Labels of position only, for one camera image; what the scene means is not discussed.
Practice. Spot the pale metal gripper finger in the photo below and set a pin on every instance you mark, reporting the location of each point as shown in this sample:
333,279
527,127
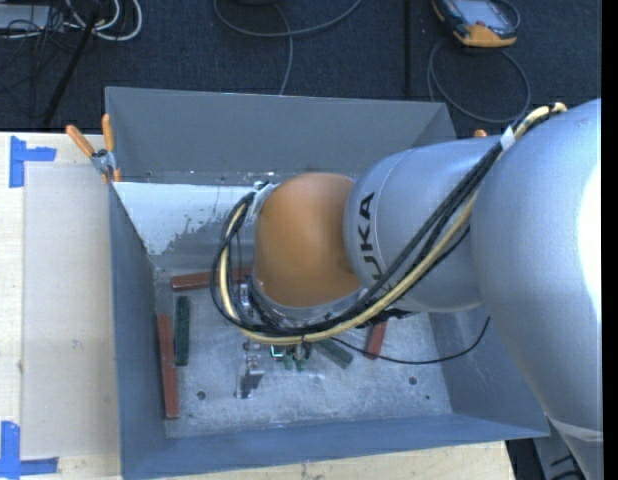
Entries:
243,385
257,375

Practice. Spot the dark green flat block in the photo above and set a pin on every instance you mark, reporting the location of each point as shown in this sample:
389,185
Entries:
182,330
341,354

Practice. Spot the red-brown flat block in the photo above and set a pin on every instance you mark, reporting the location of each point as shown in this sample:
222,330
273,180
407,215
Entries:
376,340
168,368
191,281

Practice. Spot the pale flat board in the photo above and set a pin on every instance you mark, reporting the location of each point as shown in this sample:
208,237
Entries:
69,308

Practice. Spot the grey metal bin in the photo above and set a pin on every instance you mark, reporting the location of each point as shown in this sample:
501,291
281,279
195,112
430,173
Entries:
299,398

